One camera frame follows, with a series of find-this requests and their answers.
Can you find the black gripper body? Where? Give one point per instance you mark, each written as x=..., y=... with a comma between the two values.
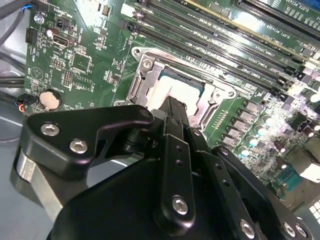
x=112, y=212

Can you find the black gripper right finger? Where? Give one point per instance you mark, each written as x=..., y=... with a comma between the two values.
x=217, y=175

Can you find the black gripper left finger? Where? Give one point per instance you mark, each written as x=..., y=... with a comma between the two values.
x=75, y=130

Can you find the metal socket cover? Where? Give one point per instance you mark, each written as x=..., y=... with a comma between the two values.
x=146, y=86

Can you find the silver CPU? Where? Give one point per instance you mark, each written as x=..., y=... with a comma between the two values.
x=180, y=87

